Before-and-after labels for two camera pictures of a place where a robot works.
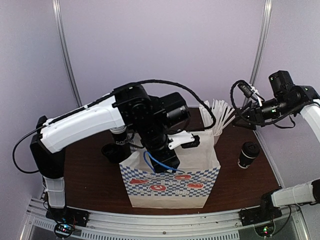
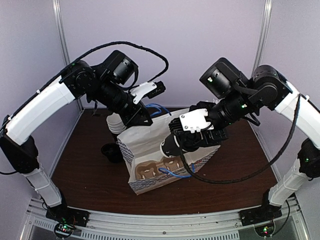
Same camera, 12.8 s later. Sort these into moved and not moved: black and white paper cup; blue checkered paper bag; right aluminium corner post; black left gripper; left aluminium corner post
Moved: black left gripper; black and white paper cup; blue checkered paper bag
Not moved: left aluminium corner post; right aluminium corner post
